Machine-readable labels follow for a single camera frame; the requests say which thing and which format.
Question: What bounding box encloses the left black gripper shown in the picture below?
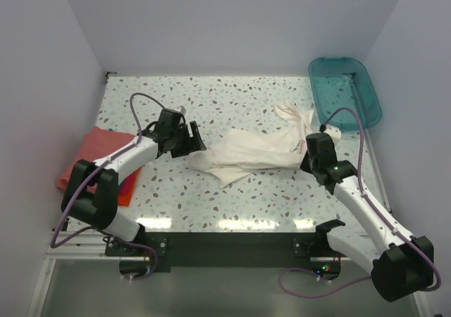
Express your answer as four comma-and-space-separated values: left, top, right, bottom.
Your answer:
169, 121, 205, 158

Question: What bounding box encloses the white t shirt red print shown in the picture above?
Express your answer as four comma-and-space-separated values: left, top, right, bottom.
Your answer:
186, 101, 314, 189

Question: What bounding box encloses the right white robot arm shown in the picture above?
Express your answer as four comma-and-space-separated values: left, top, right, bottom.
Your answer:
300, 132, 438, 302

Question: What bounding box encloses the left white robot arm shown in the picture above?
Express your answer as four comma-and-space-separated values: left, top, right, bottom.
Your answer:
55, 108, 206, 255

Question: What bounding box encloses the teal plastic basket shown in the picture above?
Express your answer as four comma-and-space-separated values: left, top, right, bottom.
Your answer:
308, 57, 382, 132

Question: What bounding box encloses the folded orange t shirt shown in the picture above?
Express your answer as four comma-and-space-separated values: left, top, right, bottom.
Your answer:
118, 168, 141, 207

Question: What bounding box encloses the folded pink t shirt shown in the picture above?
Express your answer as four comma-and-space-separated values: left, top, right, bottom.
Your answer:
55, 126, 135, 191

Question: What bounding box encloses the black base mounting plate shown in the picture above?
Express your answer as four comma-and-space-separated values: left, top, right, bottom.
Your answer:
104, 230, 342, 282

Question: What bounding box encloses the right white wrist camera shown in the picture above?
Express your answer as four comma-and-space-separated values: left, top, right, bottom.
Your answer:
319, 124, 342, 144

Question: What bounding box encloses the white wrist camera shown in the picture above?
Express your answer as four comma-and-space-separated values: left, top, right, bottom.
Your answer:
319, 124, 342, 144
175, 106, 186, 115

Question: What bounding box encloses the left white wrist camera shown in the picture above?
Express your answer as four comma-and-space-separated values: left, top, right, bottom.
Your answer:
175, 106, 186, 115

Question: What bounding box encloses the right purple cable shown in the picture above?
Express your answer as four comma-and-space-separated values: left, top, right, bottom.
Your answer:
278, 106, 443, 299

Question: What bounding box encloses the purple cable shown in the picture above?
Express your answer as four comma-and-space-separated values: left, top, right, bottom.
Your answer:
49, 92, 166, 249
278, 106, 443, 299

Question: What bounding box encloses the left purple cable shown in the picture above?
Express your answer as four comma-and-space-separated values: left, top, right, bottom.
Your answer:
49, 92, 166, 249

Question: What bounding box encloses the aluminium frame rail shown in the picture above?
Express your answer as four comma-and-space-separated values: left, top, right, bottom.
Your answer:
45, 230, 106, 260

